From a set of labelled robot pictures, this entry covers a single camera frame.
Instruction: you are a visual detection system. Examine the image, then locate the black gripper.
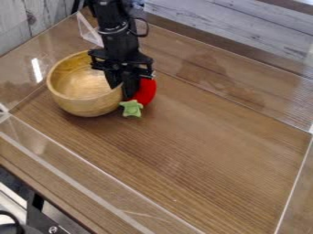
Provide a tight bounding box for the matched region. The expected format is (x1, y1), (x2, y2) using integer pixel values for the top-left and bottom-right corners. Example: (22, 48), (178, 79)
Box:
(88, 27), (153, 100)

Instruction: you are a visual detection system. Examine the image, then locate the red plush tomato green stem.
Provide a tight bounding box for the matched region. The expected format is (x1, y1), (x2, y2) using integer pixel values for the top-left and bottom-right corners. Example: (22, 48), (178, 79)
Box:
(121, 79), (157, 118)

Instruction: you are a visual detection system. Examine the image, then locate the wooden bowl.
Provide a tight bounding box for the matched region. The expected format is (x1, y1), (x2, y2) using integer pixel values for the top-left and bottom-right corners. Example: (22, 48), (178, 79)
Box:
(47, 50), (122, 117)

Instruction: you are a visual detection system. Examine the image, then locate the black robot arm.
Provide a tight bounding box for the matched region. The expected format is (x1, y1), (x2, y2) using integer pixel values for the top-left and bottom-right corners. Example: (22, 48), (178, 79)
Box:
(88, 0), (154, 99)

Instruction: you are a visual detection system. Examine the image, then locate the clear acrylic corner bracket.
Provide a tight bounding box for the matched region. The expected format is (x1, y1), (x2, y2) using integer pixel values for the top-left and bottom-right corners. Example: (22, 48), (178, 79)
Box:
(76, 13), (105, 48)

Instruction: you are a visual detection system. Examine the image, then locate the clear acrylic tray wall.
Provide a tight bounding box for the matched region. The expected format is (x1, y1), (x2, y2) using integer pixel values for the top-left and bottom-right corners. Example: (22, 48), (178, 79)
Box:
(0, 109), (205, 234)

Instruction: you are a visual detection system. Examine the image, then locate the black table leg bracket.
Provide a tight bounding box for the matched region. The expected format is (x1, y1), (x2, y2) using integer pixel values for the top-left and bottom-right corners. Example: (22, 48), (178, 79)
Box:
(26, 192), (78, 234)

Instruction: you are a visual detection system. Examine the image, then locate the black cable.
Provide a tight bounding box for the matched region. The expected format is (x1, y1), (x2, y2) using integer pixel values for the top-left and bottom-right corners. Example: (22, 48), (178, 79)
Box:
(0, 209), (26, 234)

